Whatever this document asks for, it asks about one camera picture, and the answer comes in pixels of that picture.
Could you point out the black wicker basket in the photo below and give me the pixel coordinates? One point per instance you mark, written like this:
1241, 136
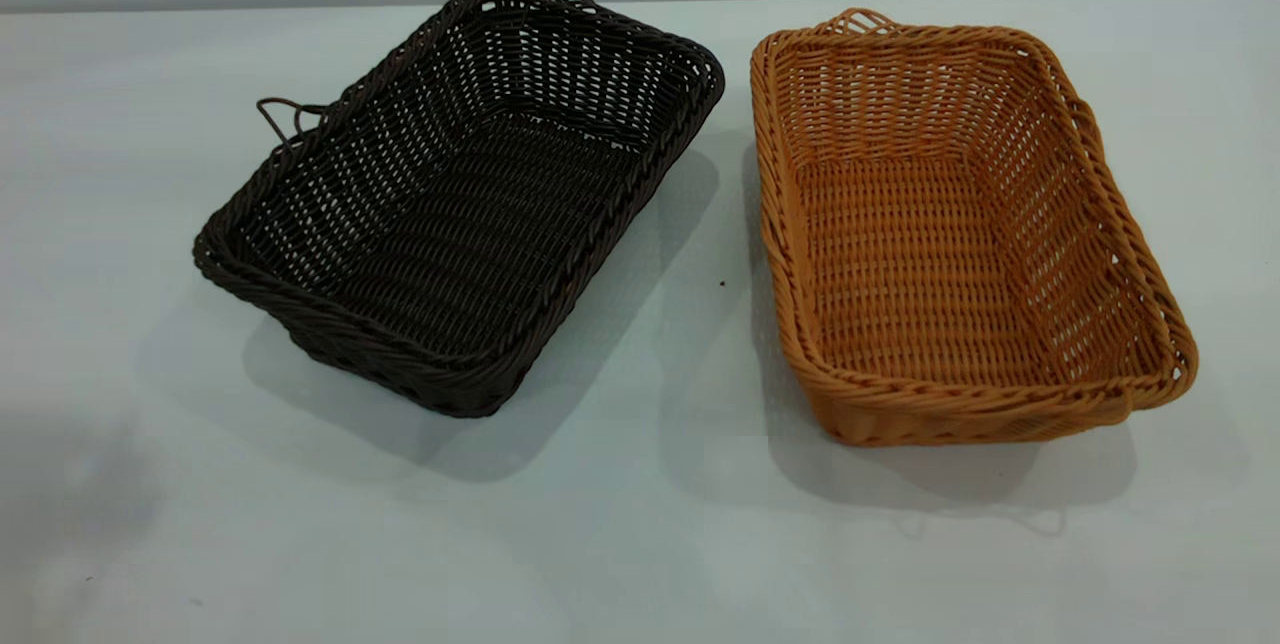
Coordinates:
470, 224

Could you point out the orange wicker basket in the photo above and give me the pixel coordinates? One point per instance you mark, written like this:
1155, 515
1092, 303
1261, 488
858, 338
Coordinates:
920, 264

